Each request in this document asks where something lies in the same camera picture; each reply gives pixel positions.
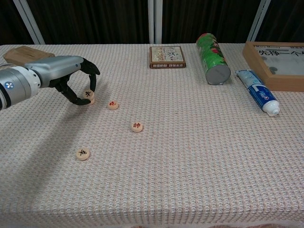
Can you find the blue white toothpaste tube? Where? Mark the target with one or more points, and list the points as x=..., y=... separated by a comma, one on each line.
x=259, y=91

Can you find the wooden block far left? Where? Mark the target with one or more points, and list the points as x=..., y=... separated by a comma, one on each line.
x=21, y=54

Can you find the silver aluminium frame post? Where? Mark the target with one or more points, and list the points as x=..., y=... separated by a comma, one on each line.
x=30, y=23
x=154, y=21
x=258, y=21

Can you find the wooden chess piece black chariot character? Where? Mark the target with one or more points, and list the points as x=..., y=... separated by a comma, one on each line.
x=82, y=154

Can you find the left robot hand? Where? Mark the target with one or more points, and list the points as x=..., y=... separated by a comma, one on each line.
x=54, y=69

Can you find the beige woven tablecloth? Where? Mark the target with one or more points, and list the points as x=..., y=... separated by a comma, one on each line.
x=166, y=166

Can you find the wooden chess piece red general character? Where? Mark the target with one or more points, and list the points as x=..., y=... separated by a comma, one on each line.
x=137, y=127

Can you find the wooden chess piece black soldier character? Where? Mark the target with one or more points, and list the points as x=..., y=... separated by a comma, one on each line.
x=87, y=94

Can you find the black curtain panel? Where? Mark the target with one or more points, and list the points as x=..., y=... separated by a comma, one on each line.
x=209, y=16
x=287, y=21
x=9, y=21
x=95, y=21

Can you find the small brown card box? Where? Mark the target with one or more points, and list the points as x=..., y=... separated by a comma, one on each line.
x=167, y=55

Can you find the green cylindrical snack can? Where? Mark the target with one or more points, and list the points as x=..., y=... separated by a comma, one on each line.
x=211, y=54

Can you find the wooden frame coin bank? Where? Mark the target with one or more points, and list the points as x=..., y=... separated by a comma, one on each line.
x=285, y=83

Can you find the wooden chess piece red cannon character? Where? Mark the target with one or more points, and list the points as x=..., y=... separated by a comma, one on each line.
x=112, y=104

